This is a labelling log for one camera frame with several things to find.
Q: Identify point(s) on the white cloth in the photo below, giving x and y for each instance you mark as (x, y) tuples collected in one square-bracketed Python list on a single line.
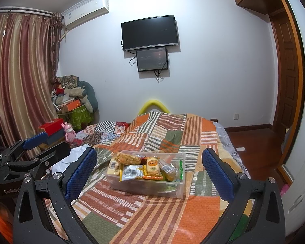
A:
[(66, 161)]

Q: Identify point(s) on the white wall socket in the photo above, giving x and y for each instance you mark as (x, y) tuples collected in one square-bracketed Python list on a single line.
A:
[(236, 116)]

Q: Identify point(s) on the floral patterned cushion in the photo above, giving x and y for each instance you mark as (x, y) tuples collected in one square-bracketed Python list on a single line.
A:
[(67, 81)]

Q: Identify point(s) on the pink plastic item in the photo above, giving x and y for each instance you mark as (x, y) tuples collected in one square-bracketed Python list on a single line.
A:
[(285, 189)]

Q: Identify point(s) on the orange patchwork blanket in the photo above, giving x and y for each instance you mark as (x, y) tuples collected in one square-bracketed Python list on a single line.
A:
[(155, 213)]

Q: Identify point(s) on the white curtain rail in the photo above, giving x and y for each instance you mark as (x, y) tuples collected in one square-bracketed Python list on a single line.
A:
[(20, 10)]

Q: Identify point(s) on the red box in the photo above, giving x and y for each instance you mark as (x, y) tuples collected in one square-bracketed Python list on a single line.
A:
[(52, 127)]

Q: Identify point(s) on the white air conditioner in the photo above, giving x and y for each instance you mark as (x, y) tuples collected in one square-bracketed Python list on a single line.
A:
[(86, 11)]

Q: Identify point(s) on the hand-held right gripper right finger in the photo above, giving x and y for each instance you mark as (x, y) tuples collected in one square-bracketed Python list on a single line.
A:
[(218, 175)]

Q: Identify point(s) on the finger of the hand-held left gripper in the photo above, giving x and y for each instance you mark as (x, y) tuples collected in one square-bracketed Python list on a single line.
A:
[(53, 156), (35, 140)]

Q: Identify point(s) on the dark flat box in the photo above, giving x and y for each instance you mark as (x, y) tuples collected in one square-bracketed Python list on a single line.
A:
[(53, 138)]

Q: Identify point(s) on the orange chips bag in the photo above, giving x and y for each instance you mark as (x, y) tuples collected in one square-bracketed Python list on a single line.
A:
[(128, 158)]

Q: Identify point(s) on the grey bed sheet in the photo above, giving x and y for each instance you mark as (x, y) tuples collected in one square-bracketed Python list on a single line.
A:
[(228, 144)]

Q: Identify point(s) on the black television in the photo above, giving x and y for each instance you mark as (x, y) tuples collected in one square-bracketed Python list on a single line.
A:
[(150, 33)]

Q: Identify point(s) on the brown wooden door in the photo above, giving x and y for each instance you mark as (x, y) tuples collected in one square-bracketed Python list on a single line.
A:
[(287, 76)]

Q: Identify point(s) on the clear plastic box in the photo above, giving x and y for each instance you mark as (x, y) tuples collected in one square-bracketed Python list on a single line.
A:
[(142, 187)]

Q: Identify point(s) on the orange box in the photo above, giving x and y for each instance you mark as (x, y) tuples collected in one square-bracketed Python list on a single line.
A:
[(71, 105)]

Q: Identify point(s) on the white wardrobe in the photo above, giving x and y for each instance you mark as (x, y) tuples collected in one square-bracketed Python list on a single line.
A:
[(300, 195)]

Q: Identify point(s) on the checkered quilt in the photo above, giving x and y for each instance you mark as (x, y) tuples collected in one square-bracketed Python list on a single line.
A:
[(104, 132)]

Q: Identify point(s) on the silver yellow snack packet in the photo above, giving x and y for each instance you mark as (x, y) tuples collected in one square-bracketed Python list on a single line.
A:
[(132, 173)]

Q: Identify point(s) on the yellow green snack packet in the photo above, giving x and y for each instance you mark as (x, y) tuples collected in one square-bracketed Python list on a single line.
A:
[(169, 188)]

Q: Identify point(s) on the clear candy packet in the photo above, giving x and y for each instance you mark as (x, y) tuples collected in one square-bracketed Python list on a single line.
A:
[(169, 171)]

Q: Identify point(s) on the small black monitor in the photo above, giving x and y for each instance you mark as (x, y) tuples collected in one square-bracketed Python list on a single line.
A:
[(152, 59)]

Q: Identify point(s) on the yellow orange biscuit packet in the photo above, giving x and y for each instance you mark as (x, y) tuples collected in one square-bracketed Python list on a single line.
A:
[(152, 167)]

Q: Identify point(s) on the striped red beige curtain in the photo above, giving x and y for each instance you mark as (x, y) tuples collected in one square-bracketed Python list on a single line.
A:
[(22, 81)]

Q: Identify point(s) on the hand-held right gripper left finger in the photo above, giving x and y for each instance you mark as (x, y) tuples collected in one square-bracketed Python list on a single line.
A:
[(81, 175)]

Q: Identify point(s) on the white paper sheet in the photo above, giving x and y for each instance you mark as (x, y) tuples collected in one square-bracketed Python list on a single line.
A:
[(241, 148)]

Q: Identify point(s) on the pink toy rabbit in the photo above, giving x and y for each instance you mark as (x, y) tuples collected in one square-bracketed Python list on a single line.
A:
[(69, 132)]

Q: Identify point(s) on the thin green snack packet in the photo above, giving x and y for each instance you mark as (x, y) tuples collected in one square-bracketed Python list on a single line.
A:
[(181, 170)]

